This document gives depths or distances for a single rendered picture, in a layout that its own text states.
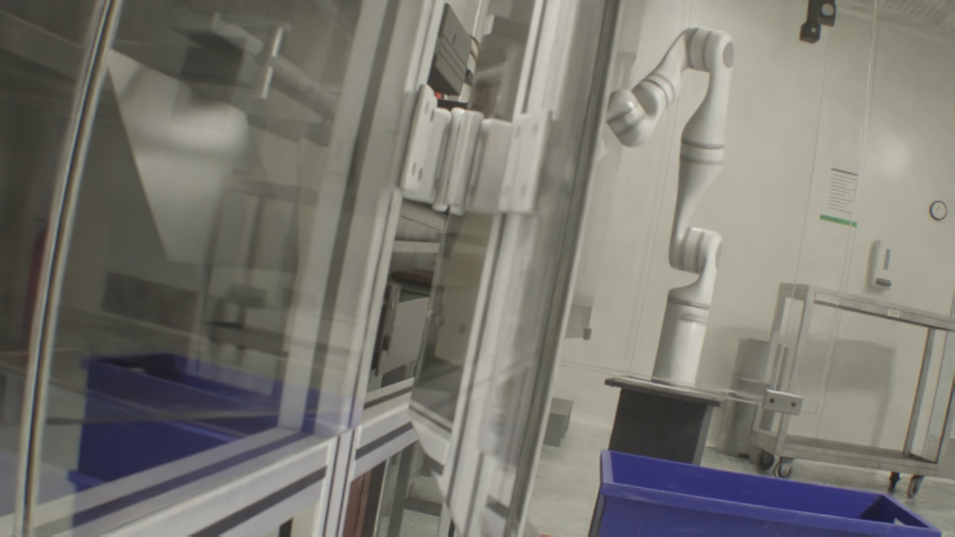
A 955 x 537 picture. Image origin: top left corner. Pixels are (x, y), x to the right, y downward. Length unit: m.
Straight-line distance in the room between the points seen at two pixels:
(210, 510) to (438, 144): 0.34
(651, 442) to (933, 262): 4.68
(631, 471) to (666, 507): 0.37
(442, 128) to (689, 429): 1.65
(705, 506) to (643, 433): 0.57
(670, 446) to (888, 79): 4.83
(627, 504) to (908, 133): 5.29
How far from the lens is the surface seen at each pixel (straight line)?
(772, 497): 2.23
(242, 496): 0.54
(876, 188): 6.82
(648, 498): 1.81
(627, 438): 2.37
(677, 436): 2.35
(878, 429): 6.83
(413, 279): 1.73
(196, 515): 0.48
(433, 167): 0.75
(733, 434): 6.32
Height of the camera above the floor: 0.71
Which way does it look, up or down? level
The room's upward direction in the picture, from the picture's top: 11 degrees clockwise
